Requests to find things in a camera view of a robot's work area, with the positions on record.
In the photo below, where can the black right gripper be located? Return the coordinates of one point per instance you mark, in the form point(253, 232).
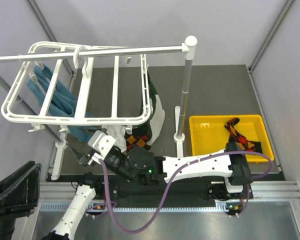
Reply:
point(83, 158)

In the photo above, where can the red black argyle sock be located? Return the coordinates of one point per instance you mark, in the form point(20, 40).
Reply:
point(139, 137)

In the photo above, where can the white and green cloth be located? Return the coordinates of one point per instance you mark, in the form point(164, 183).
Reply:
point(154, 123)

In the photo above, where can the white plastic clip hanger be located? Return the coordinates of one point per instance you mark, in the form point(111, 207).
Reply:
point(47, 50)

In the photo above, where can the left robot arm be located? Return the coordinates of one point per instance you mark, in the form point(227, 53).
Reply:
point(66, 228)

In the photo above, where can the teal blue towel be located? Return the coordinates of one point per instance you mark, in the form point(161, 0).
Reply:
point(63, 103)

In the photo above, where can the yellow plastic tray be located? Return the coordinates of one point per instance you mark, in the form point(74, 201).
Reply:
point(208, 133)

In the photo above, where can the white metal clothes rack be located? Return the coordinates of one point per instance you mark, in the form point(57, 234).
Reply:
point(187, 47)

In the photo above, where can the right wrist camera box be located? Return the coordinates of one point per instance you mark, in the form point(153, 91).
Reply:
point(102, 143)

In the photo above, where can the white cable duct strip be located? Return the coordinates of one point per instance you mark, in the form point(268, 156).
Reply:
point(219, 207)

